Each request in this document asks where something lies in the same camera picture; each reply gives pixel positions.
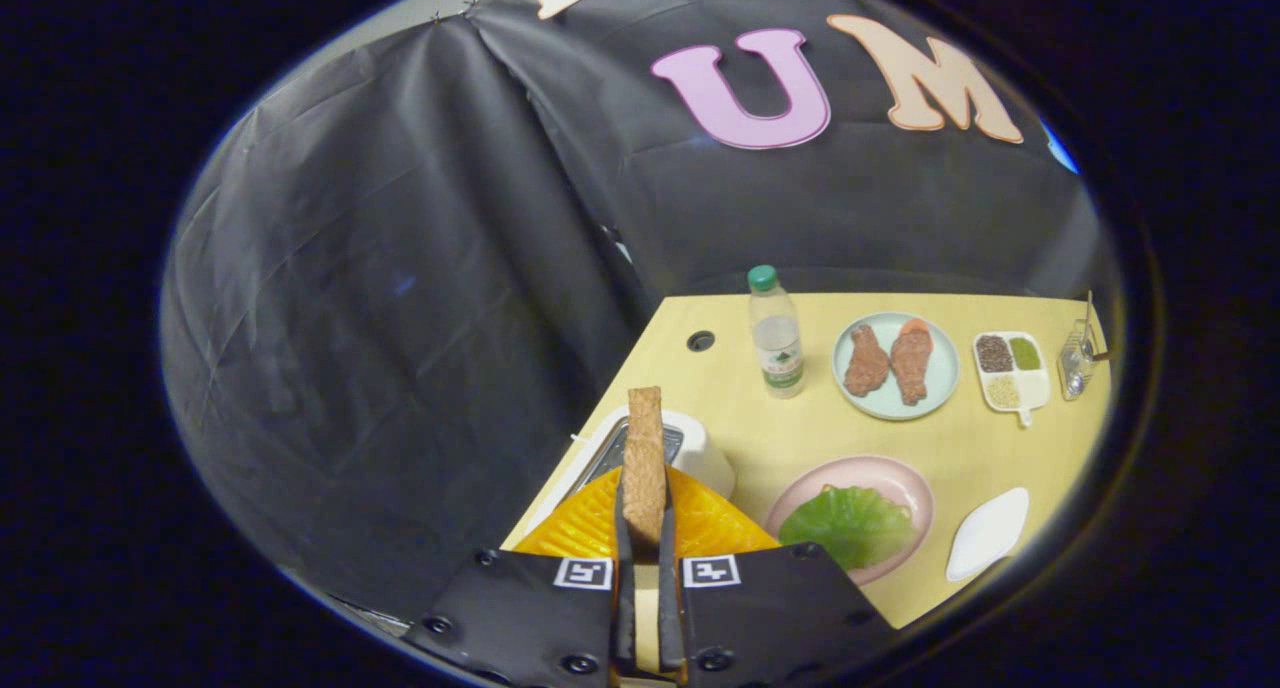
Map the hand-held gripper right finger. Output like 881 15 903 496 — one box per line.
657 468 898 688

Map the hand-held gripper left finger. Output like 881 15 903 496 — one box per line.
403 466 637 688

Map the green lettuce leaf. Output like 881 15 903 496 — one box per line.
778 484 915 572

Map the toasted bread slice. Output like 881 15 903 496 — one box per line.
622 386 669 559

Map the white toaster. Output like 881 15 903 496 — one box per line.
525 408 737 549

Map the pink round plate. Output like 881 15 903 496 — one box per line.
765 455 936 587

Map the white oval plate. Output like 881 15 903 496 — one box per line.
946 487 1031 582

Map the clear plastic water bottle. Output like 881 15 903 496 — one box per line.
747 264 807 400

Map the brown steak piece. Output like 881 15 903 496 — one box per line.
843 324 891 398
890 320 934 406

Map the pale blue round plate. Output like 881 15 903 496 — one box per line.
832 312 961 422

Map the white divided dish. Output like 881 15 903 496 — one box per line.
972 331 1053 428

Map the black backdrop cloth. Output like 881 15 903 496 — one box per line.
160 0 1111 619

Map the clear utensil holder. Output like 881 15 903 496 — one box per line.
1058 318 1101 401

